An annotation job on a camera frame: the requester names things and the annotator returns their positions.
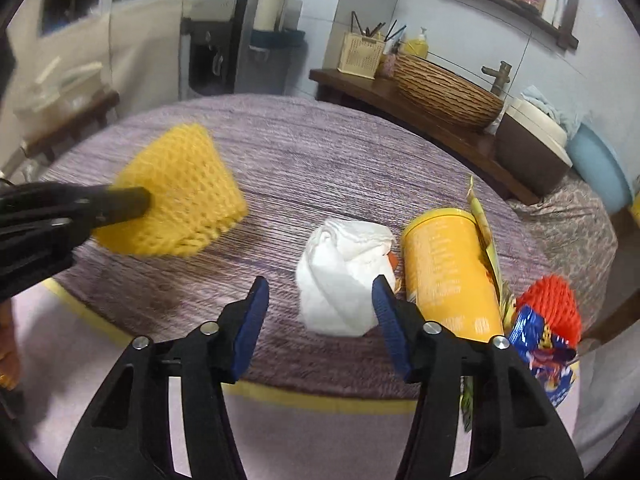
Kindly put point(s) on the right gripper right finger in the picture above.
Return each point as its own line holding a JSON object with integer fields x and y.
{"x": 516, "y": 432}

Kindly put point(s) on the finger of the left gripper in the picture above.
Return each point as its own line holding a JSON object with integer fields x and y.
{"x": 120, "y": 204}

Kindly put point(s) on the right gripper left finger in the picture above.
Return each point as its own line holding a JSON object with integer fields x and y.
{"x": 125, "y": 432}

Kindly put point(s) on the blue snack wrapper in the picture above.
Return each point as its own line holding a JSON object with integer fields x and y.
{"x": 550, "y": 358}

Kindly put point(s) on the yellow snack packet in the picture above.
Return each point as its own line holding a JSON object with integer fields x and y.
{"x": 504, "y": 293}

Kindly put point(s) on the red foam fruit net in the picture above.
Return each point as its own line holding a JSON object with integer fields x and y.
{"x": 553, "y": 299}

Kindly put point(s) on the yellow cylindrical can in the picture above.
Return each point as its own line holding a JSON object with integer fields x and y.
{"x": 448, "y": 274}

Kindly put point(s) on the small wooden stool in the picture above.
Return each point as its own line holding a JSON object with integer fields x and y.
{"x": 72, "y": 127}

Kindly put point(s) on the floral cloth cover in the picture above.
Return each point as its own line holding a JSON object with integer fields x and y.
{"x": 575, "y": 233}

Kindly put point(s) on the purple table cloth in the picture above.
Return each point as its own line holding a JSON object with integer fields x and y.
{"x": 297, "y": 163}

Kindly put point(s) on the water dispenser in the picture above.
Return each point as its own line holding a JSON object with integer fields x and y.
{"x": 214, "y": 36}

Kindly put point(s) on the light blue plastic basin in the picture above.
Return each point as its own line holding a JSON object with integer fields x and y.
{"x": 598, "y": 165}

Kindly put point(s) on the brown white rice cooker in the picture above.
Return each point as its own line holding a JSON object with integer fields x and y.
{"x": 532, "y": 147}

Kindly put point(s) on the wooden counter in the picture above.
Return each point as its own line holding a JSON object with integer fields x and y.
{"x": 379, "y": 97}

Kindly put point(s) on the beige utensil holder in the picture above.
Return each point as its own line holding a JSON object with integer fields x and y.
{"x": 360, "y": 55}

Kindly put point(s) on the woven basket sink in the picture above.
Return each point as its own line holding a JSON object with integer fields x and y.
{"x": 445, "y": 94}

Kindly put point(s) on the brass faucet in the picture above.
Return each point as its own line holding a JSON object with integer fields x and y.
{"x": 501, "y": 77}

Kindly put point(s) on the yellow soap dispenser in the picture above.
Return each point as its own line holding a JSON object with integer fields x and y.
{"x": 416, "y": 46}

